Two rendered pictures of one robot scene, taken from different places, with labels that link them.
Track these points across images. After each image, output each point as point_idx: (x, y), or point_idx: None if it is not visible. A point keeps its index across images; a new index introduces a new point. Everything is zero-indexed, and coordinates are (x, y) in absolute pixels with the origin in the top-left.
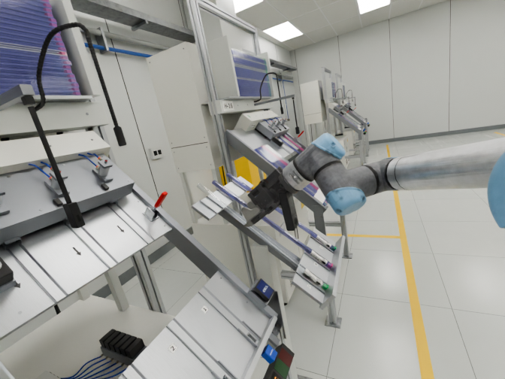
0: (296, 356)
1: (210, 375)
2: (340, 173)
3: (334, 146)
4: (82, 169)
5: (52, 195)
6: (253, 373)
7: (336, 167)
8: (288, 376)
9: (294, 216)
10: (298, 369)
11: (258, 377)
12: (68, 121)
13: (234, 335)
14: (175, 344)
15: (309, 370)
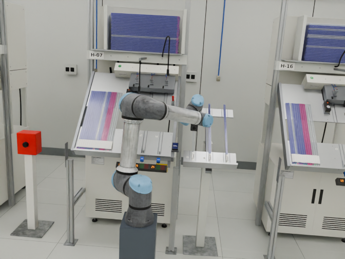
0: (228, 244)
1: (141, 147)
2: (186, 108)
3: (192, 99)
4: (163, 79)
5: (149, 83)
6: (207, 230)
7: (188, 106)
8: (175, 192)
9: (193, 125)
10: (220, 246)
11: (206, 232)
12: (171, 61)
13: (156, 148)
14: (142, 135)
15: (222, 250)
